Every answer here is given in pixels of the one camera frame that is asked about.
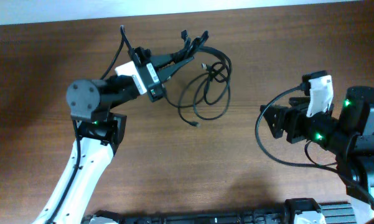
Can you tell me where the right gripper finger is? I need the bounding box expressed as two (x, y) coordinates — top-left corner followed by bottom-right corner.
(289, 96), (311, 109)
(263, 105), (288, 139)

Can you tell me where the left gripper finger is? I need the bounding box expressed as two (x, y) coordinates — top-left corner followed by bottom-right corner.
(157, 56), (194, 83)
(148, 52), (190, 67)

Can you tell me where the black USB cable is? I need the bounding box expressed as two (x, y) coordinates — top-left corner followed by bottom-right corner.
(164, 29), (233, 128)

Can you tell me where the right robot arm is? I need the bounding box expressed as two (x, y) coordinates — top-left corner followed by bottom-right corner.
(255, 70), (374, 223)

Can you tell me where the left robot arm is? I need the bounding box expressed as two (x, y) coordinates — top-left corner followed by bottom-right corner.
(35, 47), (194, 223)

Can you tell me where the right camera black cable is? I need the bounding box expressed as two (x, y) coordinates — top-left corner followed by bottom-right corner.
(254, 85), (374, 215)

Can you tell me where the camera black cable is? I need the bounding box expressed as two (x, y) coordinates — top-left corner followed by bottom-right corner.
(45, 24), (134, 224)
(254, 85), (374, 215)

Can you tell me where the left camera black cable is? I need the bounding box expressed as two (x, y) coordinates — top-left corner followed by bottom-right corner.
(45, 24), (134, 224)

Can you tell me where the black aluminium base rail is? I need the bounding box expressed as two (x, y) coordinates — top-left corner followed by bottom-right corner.
(81, 198), (357, 224)

